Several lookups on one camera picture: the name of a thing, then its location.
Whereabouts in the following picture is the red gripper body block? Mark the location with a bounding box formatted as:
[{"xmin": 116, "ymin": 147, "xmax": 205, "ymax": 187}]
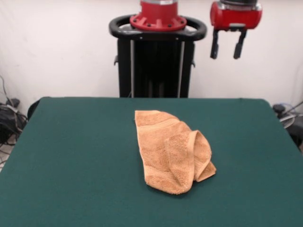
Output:
[{"xmin": 210, "ymin": 1, "xmax": 263, "ymax": 31}]

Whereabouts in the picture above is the tan terry towel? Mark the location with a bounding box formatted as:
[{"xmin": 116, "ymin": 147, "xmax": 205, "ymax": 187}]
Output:
[{"xmin": 134, "ymin": 109, "xmax": 217, "ymax": 196}]

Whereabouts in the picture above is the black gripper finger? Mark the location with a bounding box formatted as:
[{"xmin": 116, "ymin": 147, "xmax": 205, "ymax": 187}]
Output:
[
  {"xmin": 210, "ymin": 28, "xmax": 221, "ymax": 60},
  {"xmin": 233, "ymin": 30, "xmax": 248, "ymax": 60}
]

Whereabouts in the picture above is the grey round device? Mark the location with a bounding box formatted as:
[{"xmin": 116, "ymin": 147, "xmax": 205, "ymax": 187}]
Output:
[{"xmin": 279, "ymin": 113, "xmax": 296, "ymax": 129}]

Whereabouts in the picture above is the black cable tangle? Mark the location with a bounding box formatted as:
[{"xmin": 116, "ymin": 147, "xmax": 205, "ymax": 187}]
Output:
[{"xmin": 0, "ymin": 75, "xmax": 29, "ymax": 166}]

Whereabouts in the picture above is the blue cable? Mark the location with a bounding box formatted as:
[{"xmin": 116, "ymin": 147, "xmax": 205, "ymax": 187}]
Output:
[{"xmin": 276, "ymin": 101, "xmax": 298, "ymax": 112}]

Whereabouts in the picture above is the black power adapter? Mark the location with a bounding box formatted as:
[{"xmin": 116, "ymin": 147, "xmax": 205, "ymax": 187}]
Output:
[{"xmin": 6, "ymin": 97, "xmax": 21, "ymax": 107}]

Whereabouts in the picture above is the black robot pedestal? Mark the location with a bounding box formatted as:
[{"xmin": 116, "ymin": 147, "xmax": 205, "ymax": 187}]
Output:
[{"xmin": 108, "ymin": 14, "xmax": 208, "ymax": 99}]

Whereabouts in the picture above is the black power plug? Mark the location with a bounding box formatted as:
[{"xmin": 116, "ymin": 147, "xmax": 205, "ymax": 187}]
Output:
[{"xmin": 272, "ymin": 104, "xmax": 286, "ymax": 114}]

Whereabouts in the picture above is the dark green table cloth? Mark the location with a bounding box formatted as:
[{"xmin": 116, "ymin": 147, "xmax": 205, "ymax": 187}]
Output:
[{"xmin": 0, "ymin": 96, "xmax": 303, "ymax": 227}]

